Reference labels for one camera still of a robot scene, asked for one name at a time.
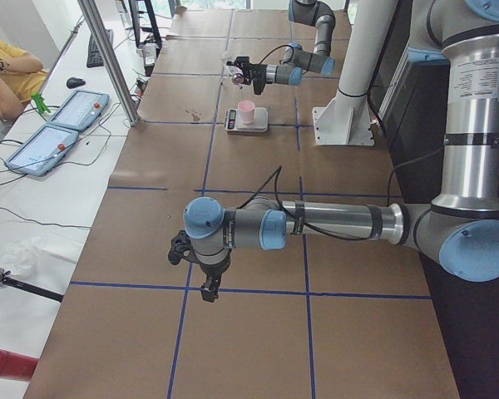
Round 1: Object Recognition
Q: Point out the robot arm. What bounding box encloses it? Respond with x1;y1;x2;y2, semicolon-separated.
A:
168;1;499;302
225;1;336;96

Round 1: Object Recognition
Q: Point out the red cylinder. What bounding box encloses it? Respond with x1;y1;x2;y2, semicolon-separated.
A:
0;349;38;382

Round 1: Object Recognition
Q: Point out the digital kitchen scale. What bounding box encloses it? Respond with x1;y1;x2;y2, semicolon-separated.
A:
224;107;269;133

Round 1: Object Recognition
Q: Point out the person in yellow shirt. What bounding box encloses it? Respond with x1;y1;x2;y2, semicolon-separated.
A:
0;39;47;122

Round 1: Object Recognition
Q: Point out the black keyboard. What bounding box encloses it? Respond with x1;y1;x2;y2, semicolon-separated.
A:
86;34;104;68

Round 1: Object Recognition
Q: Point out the black computer mouse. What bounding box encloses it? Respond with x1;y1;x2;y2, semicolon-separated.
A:
66;77;86;89

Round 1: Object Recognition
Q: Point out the pink paper cup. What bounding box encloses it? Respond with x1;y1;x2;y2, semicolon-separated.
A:
237;100;255;125

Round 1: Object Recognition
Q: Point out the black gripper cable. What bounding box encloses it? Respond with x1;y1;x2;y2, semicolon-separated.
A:
236;140;446;242

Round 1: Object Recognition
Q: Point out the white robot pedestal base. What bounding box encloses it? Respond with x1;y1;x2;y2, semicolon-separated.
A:
313;0;398;146

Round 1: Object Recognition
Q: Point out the teach pendant far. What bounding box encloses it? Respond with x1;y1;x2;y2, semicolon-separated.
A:
48;90;110;132

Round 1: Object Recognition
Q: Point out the clear glass sauce bottle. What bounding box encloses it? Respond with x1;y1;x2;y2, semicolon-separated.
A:
226;66;245;86

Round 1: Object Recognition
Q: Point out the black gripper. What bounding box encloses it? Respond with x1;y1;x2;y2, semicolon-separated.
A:
226;56;267;95
199;259;230;303

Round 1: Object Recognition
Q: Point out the teach pendant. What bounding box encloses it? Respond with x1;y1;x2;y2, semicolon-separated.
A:
48;90;110;132
4;124;79;177

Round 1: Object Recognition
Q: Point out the aluminium frame post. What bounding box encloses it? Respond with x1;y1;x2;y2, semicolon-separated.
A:
77;0;140;126

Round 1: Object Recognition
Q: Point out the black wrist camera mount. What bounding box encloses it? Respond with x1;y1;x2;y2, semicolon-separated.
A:
168;230;195;265

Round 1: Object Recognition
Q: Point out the teach pendant near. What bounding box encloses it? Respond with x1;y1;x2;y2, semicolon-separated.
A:
4;124;79;177

